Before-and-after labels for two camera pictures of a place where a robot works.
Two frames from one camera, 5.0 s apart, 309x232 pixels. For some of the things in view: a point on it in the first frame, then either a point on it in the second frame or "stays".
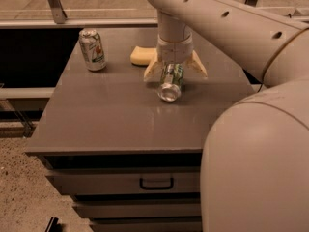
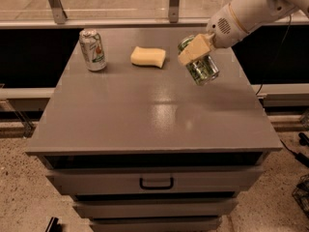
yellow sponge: x=142 y=55 stays
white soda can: x=93 y=49 stays
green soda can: x=172 y=77 → x=204 y=70
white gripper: x=175 y=51 → x=224 y=29
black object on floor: x=53 y=225 stays
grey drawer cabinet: x=131 y=161 stays
